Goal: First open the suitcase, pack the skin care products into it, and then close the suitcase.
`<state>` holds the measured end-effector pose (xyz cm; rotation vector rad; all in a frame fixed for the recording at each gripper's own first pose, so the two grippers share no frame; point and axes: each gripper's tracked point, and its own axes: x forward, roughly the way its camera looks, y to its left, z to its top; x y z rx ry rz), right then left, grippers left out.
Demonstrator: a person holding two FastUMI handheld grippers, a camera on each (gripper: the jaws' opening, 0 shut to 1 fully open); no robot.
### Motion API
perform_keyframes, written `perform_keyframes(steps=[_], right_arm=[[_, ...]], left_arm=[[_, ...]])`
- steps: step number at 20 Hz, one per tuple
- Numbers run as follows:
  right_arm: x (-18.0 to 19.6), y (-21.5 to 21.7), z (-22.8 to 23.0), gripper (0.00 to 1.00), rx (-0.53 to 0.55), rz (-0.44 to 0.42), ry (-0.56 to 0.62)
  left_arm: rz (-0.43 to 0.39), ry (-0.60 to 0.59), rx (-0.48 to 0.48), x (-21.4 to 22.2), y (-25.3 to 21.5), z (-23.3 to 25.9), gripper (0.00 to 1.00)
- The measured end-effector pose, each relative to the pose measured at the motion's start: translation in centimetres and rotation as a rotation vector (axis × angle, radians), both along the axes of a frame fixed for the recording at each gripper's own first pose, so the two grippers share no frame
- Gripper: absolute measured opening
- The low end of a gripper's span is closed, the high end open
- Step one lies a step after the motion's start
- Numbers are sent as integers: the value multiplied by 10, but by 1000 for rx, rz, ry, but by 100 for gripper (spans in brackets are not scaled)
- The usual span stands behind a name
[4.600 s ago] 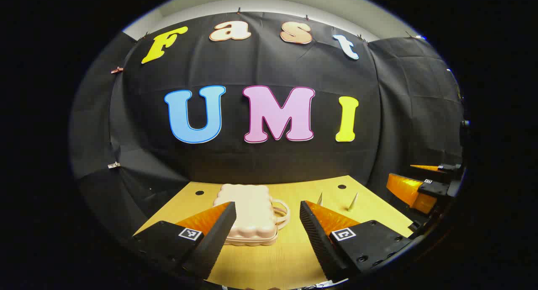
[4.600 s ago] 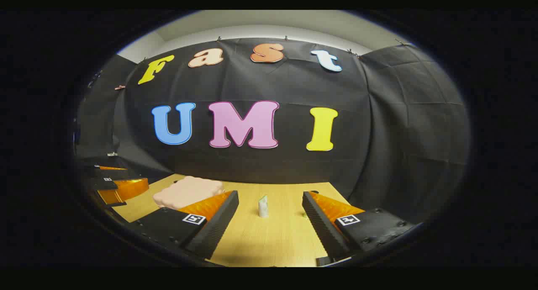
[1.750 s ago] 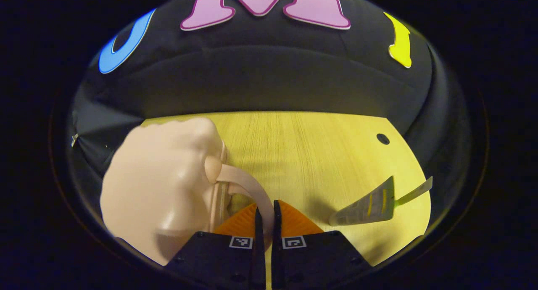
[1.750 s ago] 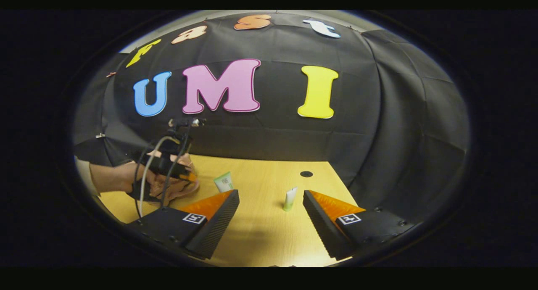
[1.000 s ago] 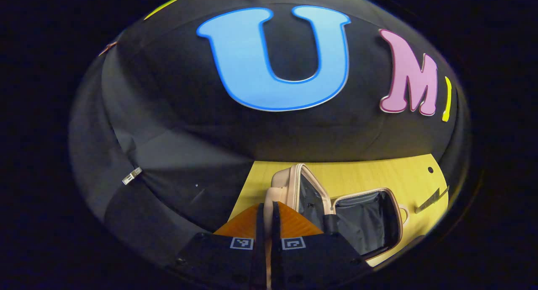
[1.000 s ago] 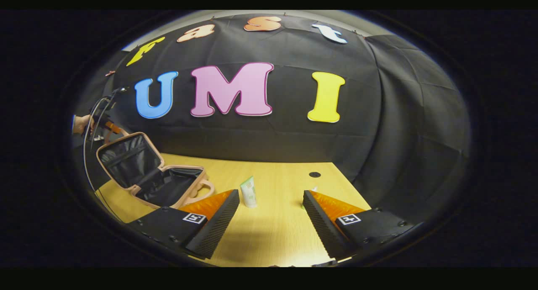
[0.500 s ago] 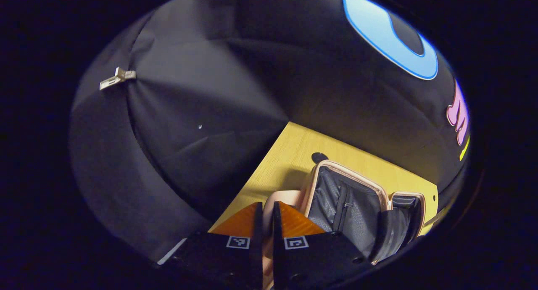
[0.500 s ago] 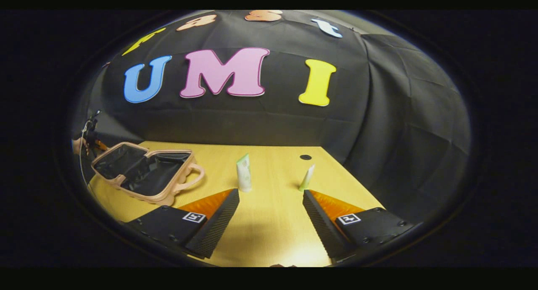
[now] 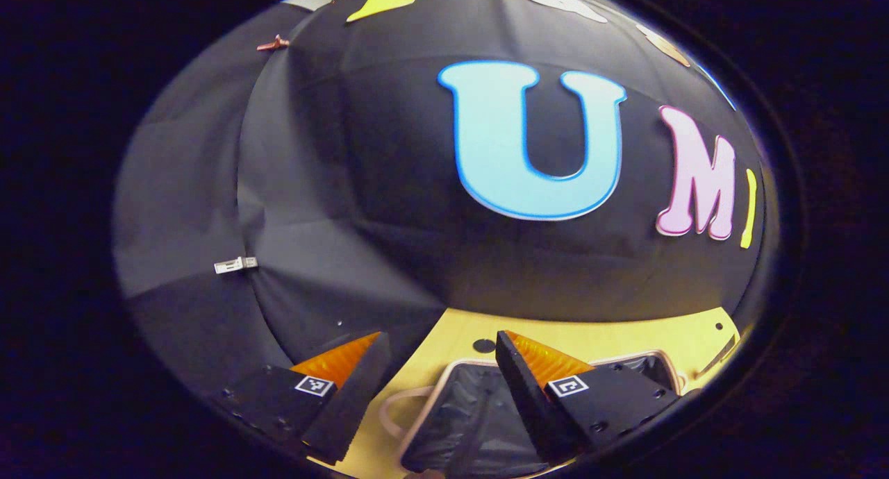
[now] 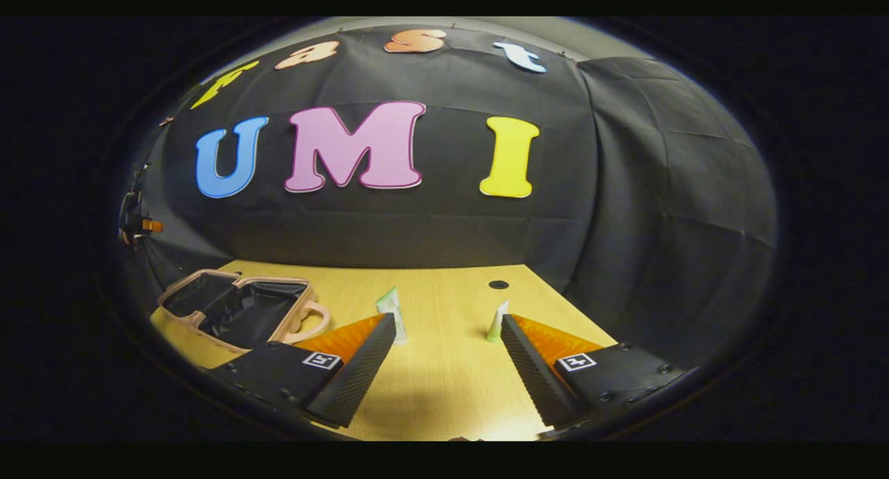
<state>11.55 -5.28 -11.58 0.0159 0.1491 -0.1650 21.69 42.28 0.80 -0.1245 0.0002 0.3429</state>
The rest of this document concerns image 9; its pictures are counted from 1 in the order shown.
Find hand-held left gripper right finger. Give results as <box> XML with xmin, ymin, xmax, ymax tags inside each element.
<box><xmin>495</xmin><ymin>330</ymin><xmax>681</xmax><ymax>466</ymax></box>

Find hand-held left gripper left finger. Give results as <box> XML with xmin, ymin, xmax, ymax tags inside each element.
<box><xmin>219</xmin><ymin>331</ymin><xmax>392</xmax><ymax>466</ymax></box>

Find pink suitcase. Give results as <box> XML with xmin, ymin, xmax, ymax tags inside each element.
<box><xmin>379</xmin><ymin>351</ymin><xmax>687</xmax><ymax>479</ymax></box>

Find white cloth clip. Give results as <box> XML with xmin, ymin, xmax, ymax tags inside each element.
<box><xmin>213</xmin><ymin>256</ymin><xmax>259</xmax><ymax>275</ymax></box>

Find black backdrop cloth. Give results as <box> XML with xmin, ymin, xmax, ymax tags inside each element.
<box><xmin>113</xmin><ymin>0</ymin><xmax>768</xmax><ymax>396</ymax></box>

